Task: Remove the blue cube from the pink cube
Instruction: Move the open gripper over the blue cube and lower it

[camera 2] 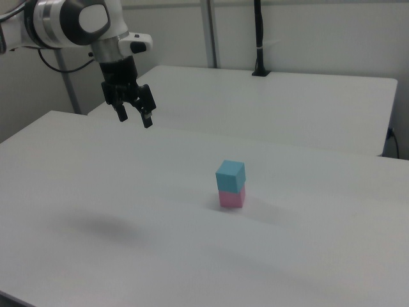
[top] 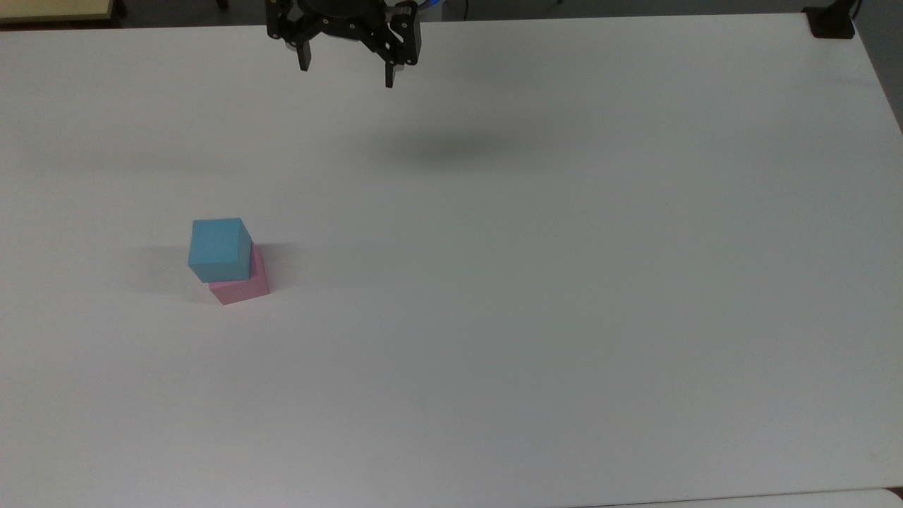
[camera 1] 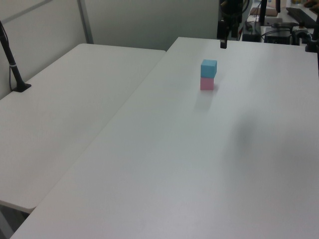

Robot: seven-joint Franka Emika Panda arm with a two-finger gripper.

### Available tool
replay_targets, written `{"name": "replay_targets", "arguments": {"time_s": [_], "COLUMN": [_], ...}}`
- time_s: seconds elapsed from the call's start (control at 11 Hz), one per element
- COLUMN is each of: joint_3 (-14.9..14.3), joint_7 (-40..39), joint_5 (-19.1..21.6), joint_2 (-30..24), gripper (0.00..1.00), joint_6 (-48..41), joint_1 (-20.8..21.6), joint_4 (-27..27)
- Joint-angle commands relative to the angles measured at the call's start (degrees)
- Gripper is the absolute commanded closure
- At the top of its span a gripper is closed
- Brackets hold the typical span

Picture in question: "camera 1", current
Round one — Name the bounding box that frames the pink cube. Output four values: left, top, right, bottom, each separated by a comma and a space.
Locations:
200, 76, 215, 91

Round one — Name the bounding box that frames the black clamp mount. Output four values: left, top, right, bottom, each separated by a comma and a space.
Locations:
292, 14, 319, 53

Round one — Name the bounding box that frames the white side table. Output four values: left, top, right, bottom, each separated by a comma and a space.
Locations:
0, 43, 167, 210

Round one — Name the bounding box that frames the blue cube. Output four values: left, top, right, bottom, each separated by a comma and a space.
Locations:
200, 59, 218, 79

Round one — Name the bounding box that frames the black keyboard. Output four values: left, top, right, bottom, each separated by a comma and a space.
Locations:
285, 6, 318, 28

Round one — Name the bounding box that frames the black Franka gripper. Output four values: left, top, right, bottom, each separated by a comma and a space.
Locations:
217, 12, 244, 49

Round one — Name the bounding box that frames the thin black cable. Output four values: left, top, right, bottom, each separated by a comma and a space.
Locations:
0, 23, 16, 92

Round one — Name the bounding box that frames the black electronics box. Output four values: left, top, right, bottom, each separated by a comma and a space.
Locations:
264, 22, 300, 46

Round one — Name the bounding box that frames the black camera stand pole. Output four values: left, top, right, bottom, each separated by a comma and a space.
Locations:
0, 20, 32, 94

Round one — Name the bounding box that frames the black monitor stand pole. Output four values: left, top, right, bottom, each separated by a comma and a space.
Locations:
258, 0, 268, 26

